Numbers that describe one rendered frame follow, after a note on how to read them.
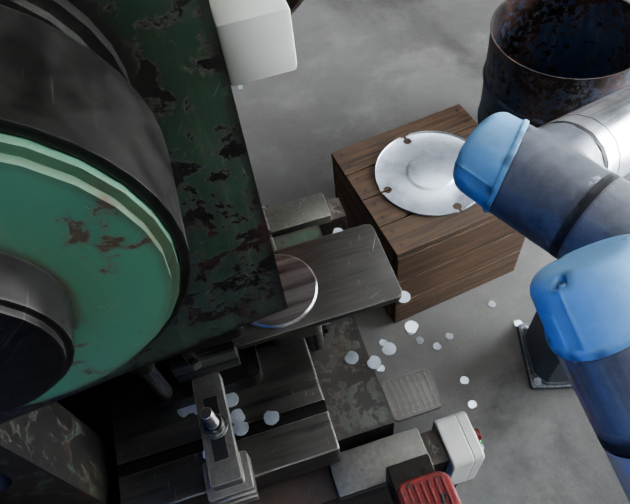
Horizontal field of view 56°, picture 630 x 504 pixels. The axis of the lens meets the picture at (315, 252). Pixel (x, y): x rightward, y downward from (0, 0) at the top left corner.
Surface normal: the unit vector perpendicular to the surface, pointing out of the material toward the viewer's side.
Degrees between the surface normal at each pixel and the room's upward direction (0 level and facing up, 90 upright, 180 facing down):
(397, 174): 0
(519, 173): 35
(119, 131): 64
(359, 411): 0
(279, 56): 90
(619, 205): 9
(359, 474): 0
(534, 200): 54
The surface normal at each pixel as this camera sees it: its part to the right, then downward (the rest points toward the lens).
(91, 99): 0.75, -0.54
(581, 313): -0.62, 0.25
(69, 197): 0.29, 0.78
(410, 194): -0.09, -0.56
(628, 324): -0.24, 0.06
